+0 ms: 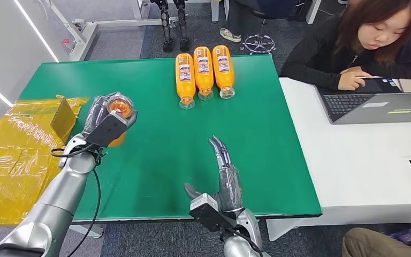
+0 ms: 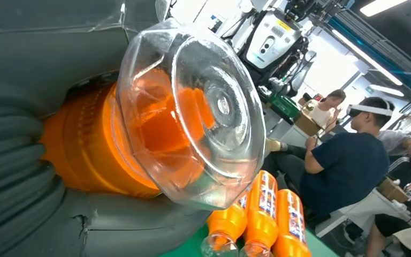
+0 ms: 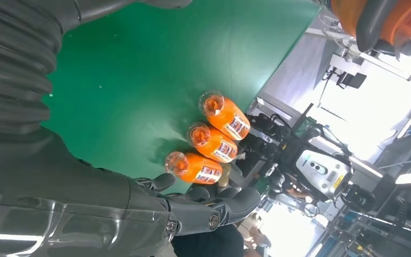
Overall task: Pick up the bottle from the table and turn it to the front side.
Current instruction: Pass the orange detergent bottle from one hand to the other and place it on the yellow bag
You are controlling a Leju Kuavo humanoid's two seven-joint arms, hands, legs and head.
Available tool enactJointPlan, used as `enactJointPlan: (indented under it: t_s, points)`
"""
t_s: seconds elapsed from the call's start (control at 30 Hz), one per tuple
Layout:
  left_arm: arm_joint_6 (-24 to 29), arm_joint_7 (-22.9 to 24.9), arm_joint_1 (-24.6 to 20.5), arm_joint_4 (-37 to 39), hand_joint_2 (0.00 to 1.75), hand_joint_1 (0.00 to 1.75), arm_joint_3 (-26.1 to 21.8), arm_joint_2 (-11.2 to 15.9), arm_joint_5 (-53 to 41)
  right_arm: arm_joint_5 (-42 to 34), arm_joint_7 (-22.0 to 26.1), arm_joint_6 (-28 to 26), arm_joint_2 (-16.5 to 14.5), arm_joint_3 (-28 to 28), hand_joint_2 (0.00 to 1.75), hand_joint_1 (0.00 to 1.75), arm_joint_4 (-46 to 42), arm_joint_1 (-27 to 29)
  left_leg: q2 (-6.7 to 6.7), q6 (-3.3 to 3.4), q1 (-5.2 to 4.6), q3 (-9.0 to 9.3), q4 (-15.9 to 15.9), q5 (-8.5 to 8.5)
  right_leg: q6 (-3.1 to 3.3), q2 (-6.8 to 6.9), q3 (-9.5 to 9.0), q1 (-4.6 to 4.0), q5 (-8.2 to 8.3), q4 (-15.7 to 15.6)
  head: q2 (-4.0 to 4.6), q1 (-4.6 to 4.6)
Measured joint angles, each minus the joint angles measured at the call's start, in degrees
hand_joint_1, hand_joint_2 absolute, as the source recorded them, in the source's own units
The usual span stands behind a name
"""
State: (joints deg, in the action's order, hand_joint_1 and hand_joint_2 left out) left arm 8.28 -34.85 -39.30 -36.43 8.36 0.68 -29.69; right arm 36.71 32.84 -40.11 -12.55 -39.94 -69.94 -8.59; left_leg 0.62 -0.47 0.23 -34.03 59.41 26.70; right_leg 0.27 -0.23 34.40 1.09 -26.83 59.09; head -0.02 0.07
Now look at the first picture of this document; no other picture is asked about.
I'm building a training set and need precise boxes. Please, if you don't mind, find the green table mat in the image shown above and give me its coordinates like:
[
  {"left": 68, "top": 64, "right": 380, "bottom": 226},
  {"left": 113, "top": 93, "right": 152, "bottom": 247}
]
[{"left": 17, "top": 54, "right": 323, "bottom": 226}]

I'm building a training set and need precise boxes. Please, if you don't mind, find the cardboard box in yellow film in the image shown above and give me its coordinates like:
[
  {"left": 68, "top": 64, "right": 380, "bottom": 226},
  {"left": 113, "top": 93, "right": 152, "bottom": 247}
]
[{"left": 0, "top": 94, "right": 90, "bottom": 226}]

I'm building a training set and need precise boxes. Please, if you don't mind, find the person's hand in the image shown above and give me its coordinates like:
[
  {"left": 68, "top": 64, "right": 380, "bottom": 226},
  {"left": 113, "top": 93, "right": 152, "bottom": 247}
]
[{"left": 338, "top": 66, "right": 374, "bottom": 92}]

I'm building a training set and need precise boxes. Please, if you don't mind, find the light sneaker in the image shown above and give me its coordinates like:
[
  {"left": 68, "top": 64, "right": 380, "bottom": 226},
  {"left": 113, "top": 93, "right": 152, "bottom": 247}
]
[{"left": 220, "top": 27, "right": 243, "bottom": 43}]

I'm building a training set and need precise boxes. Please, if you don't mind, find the orange bottle with clear cap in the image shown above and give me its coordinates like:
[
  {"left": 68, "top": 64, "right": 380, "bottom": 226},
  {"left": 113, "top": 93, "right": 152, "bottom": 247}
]
[
  {"left": 212, "top": 45, "right": 236, "bottom": 100},
  {"left": 175, "top": 53, "right": 196, "bottom": 110},
  {"left": 106, "top": 95, "right": 135, "bottom": 148},
  {"left": 193, "top": 46, "right": 215, "bottom": 101}
]

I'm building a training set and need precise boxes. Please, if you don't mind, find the person's knee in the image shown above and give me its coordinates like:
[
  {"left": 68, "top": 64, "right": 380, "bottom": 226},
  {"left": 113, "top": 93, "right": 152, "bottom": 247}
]
[{"left": 341, "top": 228, "right": 411, "bottom": 257}]

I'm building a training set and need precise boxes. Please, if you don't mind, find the office chair with chrome base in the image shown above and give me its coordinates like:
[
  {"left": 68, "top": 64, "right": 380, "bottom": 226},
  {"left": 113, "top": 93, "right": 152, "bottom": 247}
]
[{"left": 241, "top": 0, "right": 299, "bottom": 55}]

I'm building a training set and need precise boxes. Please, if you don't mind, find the white metal frame stand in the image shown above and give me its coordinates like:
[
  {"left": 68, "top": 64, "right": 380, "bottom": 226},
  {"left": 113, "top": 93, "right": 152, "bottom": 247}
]
[{"left": 48, "top": 0, "right": 180, "bottom": 62}]

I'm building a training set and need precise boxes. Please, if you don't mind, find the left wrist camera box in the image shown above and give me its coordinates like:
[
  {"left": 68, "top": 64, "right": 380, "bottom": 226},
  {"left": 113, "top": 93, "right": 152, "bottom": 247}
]
[{"left": 85, "top": 111, "right": 128, "bottom": 148}]

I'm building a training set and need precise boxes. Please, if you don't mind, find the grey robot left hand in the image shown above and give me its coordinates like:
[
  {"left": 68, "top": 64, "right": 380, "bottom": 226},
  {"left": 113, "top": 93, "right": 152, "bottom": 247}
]
[{"left": 82, "top": 91, "right": 138, "bottom": 137}]

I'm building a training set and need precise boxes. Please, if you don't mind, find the grey laptop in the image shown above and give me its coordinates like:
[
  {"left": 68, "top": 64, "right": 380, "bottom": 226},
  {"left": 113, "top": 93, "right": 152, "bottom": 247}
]
[{"left": 315, "top": 75, "right": 411, "bottom": 125}]

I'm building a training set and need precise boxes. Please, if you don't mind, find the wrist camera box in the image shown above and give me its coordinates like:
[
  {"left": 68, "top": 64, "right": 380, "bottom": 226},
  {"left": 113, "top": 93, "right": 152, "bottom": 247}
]
[
  {"left": 85, "top": 111, "right": 128, "bottom": 148},
  {"left": 189, "top": 193, "right": 234, "bottom": 233}
]

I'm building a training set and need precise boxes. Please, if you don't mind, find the white desk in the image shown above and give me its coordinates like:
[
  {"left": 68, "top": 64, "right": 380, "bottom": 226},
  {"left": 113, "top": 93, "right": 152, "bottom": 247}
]
[{"left": 266, "top": 72, "right": 411, "bottom": 242}]

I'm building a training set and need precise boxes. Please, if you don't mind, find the person at laptop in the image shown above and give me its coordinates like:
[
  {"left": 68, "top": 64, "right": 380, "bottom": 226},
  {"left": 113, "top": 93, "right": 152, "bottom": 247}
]
[{"left": 280, "top": 0, "right": 411, "bottom": 92}]

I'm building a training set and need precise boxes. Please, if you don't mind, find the black robot leg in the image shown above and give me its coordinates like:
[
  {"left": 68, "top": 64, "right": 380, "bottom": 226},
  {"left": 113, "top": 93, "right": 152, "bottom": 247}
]
[
  {"left": 174, "top": 0, "right": 191, "bottom": 52},
  {"left": 151, "top": 0, "right": 174, "bottom": 53}
]

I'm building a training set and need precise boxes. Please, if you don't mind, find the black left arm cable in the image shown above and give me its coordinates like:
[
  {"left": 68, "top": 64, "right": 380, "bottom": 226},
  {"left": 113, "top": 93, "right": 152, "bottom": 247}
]
[{"left": 50, "top": 145, "right": 102, "bottom": 257}]

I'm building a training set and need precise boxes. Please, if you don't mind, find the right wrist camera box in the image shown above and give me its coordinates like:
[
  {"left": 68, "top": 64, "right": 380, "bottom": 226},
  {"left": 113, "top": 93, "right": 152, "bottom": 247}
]
[{"left": 189, "top": 193, "right": 234, "bottom": 233}]

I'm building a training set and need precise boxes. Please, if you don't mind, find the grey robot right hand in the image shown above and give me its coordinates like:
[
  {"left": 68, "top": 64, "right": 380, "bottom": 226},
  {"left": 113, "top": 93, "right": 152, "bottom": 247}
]
[{"left": 184, "top": 135, "right": 244, "bottom": 214}]

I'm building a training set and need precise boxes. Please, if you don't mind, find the plastic water bottle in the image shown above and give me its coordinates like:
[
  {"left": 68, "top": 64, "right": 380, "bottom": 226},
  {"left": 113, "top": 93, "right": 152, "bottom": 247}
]
[{"left": 390, "top": 229, "right": 411, "bottom": 245}]

